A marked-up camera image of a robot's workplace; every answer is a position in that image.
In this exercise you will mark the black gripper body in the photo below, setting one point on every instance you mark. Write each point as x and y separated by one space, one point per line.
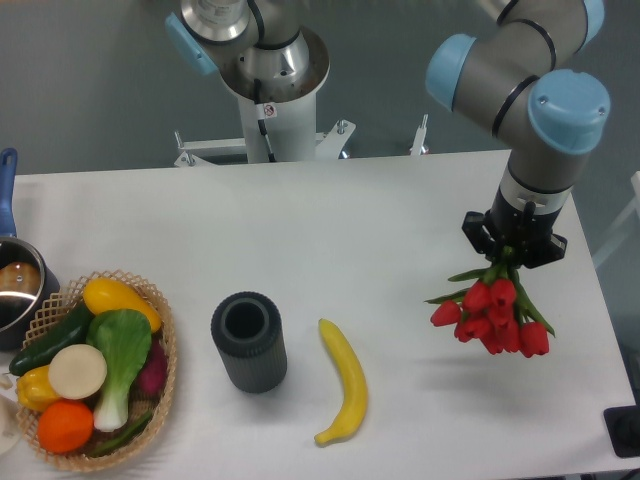
516 227

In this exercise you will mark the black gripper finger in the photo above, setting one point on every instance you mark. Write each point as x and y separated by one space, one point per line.
480 232
543 251

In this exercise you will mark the red tulip bouquet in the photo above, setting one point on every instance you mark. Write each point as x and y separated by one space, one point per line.
494 309

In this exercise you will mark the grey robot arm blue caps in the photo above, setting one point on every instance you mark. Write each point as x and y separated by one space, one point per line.
514 85

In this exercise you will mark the dark grey ribbed vase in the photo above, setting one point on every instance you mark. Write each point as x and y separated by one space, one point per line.
246 329

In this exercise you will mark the black device at edge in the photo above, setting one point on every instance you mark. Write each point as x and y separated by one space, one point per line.
623 429

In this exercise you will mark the yellow banana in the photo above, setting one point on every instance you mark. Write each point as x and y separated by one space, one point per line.
355 401

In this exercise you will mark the purple sweet potato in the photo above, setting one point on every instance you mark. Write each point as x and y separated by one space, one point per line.
152 377

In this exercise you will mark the green bok choy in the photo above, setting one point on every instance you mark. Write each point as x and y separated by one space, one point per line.
123 337

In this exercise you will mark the yellow squash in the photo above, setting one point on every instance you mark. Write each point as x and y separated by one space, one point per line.
104 294

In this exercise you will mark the green chili pepper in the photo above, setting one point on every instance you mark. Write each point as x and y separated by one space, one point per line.
124 437

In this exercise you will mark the green cucumber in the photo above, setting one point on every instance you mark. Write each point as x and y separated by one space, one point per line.
70 330

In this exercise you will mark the white round radish slice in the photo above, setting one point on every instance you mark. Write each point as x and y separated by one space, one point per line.
77 372

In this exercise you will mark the woven wicker basket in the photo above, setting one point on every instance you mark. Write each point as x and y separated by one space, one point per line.
52 311

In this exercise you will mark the orange fruit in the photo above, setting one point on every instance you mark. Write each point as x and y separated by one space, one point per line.
65 426

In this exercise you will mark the yellow bell pepper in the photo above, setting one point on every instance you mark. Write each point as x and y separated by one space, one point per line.
34 390

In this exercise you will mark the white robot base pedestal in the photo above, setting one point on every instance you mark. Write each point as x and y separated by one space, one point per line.
275 90

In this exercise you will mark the blue handled saucepan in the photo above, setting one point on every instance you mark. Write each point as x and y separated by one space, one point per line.
26 280

